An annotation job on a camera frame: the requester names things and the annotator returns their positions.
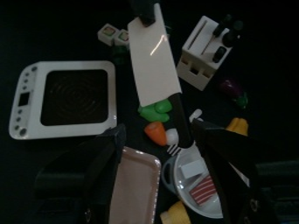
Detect white toy induction stove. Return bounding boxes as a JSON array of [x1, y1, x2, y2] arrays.
[[8, 60, 118, 141]]

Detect white cleaver with black handle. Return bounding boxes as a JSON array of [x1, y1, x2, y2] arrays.
[[126, 3, 195, 149]]

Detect purple toy eggplant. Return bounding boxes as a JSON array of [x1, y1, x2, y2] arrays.
[[219, 78, 250, 109]]

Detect light green toy vegetable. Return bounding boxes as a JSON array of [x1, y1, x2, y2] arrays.
[[136, 99, 174, 123]]

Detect white toy fork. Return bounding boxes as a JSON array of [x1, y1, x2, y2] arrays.
[[166, 108, 204, 157]]

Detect pink toy tray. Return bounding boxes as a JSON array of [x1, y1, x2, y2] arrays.
[[107, 146, 163, 224]]

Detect white toy knife block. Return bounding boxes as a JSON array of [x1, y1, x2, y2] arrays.
[[175, 15, 235, 92]]

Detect silver toy pan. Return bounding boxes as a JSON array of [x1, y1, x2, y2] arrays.
[[160, 143, 227, 220]]

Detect yellow toy pepper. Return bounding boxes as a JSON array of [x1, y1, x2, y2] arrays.
[[226, 116, 250, 137]]

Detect red striped toy bacon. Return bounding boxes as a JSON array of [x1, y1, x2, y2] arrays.
[[188, 174, 218, 207]]

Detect yellow toy food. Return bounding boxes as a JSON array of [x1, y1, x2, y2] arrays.
[[159, 200, 192, 224]]

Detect orange toy carrot piece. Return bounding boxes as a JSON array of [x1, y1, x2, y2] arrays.
[[144, 121, 168, 147]]

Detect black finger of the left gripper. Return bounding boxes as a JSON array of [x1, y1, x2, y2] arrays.
[[130, 0, 158, 28]]

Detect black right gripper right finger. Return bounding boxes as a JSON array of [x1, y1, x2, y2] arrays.
[[190, 118, 281, 224]]

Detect dark green toy vegetable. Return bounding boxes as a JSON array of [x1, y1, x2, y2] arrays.
[[111, 45, 131, 67]]

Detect white toy tofu block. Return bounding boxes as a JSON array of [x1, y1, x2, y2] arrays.
[[179, 159, 207, 180]]

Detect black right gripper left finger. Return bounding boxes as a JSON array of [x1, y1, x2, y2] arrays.
[[34, 124, 127, 224]]

